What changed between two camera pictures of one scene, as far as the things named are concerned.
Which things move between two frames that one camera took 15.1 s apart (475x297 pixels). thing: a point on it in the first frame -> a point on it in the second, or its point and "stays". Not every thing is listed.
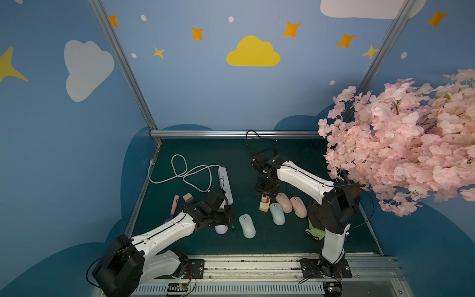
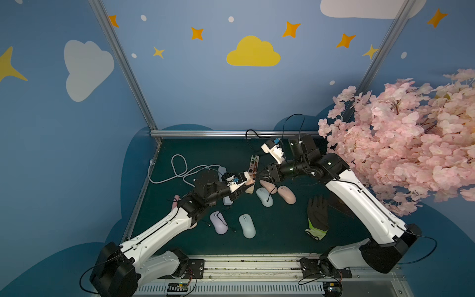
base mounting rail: [365, 275] stays
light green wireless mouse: [247, 225] stays
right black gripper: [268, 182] -> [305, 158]
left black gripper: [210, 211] -> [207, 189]
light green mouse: [278, 215] -> [265, 196]
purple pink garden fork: [174, 208] stays
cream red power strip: [264, 205] -> [252, 171]
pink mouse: [299, 207] -> [287, 194]
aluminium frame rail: [234, 133] stays
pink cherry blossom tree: [406, 143] stays
